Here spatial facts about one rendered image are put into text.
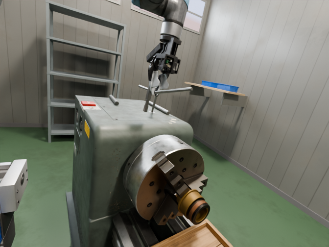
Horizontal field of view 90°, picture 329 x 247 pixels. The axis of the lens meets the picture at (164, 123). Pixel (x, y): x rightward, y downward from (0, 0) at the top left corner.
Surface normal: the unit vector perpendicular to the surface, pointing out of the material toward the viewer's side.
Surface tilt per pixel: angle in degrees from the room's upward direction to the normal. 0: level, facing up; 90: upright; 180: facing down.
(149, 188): 90
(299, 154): 90
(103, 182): 90
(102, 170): 90
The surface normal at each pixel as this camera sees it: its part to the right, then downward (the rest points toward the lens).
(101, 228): 0.54, 0.33
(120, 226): -0.19, -0.84
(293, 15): -0.88, -0.03
